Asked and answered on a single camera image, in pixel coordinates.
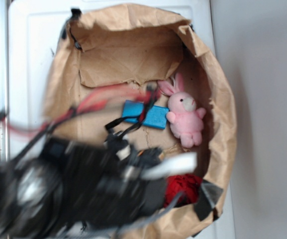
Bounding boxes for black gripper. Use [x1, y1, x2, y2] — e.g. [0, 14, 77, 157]
[93, 134, 166, 219]

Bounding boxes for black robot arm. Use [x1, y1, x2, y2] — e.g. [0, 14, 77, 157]
[0, 103, 166, 239]

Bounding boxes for red plush toy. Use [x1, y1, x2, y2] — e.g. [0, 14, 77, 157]
[164, 174, 203, 208]

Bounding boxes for blue rectangular block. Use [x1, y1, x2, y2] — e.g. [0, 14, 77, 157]
[122, 100, 169, 129]

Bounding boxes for pink plush bunny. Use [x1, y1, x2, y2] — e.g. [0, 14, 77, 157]
[157, 73, 206, 148]

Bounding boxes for brown paper bag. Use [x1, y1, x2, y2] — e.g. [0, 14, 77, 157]
[43, 3, 237, 239]

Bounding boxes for white flat ribbon cable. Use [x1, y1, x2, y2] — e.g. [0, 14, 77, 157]
[141, 152, 198, 180]

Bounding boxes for red and black wires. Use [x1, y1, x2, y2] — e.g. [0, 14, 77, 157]
[8, 83, 162, 140]

